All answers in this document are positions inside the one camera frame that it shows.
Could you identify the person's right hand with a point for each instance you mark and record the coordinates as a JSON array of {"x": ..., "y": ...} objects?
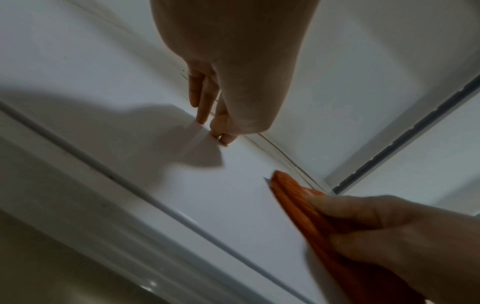
[{"x": 393, "y": 237}]

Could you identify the person's left hand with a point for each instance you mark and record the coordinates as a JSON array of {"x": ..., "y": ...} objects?
[{"x": 240, "y": 59}]

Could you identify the red cleaning cloth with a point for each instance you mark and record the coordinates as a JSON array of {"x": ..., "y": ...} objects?
[{"x": 300, "y": 213}]

